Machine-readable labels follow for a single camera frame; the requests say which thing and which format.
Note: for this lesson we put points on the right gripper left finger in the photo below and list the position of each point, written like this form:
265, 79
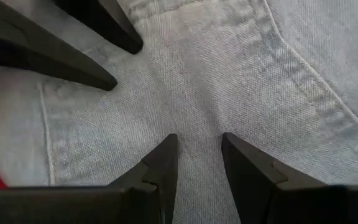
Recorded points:
120, 205

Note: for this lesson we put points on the blue denim garment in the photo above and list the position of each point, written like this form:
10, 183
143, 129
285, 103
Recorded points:
213, 77

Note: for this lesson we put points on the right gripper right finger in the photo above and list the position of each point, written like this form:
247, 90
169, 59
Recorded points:
253, 199

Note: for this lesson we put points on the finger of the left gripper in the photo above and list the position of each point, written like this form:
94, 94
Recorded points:
113, 28
42, 53

